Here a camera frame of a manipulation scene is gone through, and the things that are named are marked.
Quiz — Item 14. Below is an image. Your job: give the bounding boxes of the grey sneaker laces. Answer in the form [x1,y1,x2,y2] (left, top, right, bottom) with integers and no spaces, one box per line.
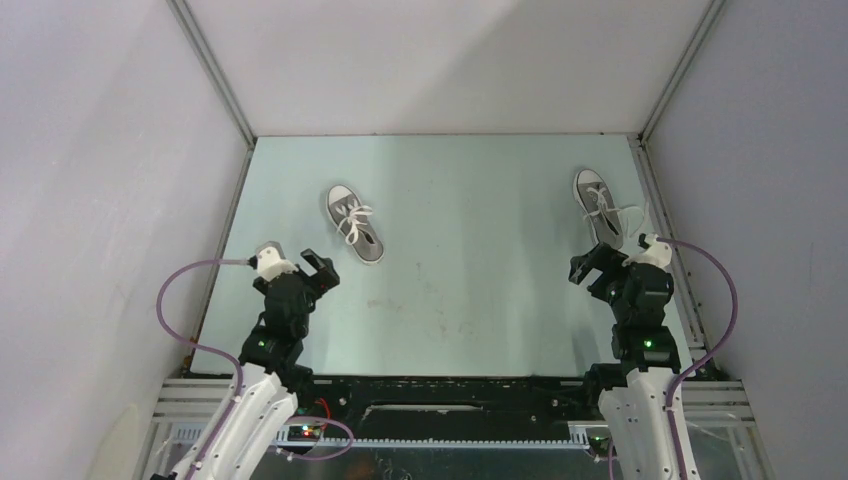
[572,169,648,249]
[326,184,385,265]

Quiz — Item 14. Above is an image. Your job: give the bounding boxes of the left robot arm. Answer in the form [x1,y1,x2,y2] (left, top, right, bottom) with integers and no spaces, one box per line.
[156,242,340,479]

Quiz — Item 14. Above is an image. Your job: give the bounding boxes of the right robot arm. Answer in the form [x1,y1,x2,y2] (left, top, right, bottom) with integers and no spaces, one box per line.
[569,240,701,479]

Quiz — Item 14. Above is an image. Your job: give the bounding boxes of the grey sneaker tied laces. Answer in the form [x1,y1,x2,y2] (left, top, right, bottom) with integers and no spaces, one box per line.
[326,184,385,265]

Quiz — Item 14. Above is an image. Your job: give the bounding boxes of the left controller board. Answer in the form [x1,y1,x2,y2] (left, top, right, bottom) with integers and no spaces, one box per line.
[286,424,324,444]

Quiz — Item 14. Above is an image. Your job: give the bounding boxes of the controller board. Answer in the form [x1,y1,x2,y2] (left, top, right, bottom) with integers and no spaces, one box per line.
[587,434,611,459]
[286,424,324,444]

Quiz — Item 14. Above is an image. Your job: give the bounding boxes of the right controller board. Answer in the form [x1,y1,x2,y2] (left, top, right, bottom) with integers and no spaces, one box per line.
[587,434,611,459]

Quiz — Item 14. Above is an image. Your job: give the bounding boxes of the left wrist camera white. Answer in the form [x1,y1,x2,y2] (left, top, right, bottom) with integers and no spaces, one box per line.
[249,241,299,282]

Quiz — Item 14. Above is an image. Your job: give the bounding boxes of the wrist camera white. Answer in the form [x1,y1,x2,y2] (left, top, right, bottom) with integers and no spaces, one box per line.
[622,233,673,270]
[249,241,299,282]

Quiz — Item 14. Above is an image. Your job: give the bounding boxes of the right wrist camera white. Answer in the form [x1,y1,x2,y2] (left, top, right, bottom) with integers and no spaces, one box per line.
[622,233,673,270]

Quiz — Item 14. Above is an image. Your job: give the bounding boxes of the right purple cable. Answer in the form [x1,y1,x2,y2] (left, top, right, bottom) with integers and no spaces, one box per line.
[606,237,740,480]

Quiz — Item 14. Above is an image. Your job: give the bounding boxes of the purple cable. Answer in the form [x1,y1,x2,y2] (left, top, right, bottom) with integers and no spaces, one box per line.
[606,237,740,480]
[155,258,356,480]

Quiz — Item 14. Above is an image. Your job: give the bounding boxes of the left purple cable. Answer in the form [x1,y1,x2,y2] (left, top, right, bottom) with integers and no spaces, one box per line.
[155,258,356,480]

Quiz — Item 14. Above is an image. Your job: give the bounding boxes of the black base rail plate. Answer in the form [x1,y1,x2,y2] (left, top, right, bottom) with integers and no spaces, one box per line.
[296,364,625,443]

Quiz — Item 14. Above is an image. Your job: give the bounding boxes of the grey slotted cable duct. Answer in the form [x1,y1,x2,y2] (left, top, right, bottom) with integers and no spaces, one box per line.
[172,423,591,452]

